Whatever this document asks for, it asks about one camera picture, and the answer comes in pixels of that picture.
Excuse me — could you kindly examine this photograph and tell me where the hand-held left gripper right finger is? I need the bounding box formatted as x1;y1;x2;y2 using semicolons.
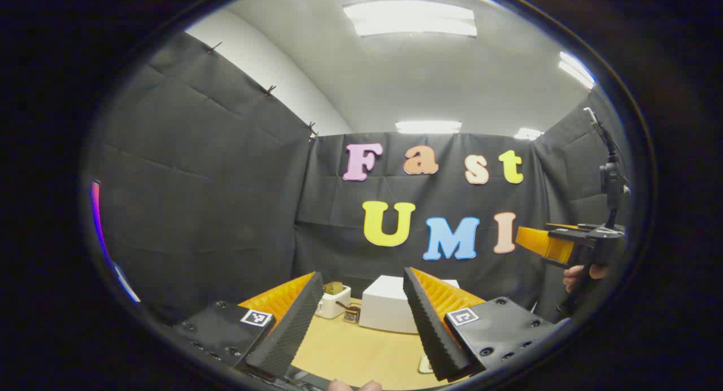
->
402;267;571;382

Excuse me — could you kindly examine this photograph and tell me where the white microwave oven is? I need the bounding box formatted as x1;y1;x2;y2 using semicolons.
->
359;275;459;334

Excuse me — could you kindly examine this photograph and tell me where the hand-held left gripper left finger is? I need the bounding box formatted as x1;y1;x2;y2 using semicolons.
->
172;271;325;379

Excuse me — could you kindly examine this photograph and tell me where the black backdrop cloth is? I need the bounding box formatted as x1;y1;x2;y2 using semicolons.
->
85;32;630;324

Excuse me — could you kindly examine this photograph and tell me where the monitor screen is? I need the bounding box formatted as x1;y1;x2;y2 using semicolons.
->
90;180;142;304

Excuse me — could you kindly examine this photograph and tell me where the large ceiling light panel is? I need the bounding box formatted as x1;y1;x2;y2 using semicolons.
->
343;0;478;38

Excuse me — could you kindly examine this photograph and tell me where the white toaster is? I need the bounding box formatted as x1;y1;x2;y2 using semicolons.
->
316;284;352;319

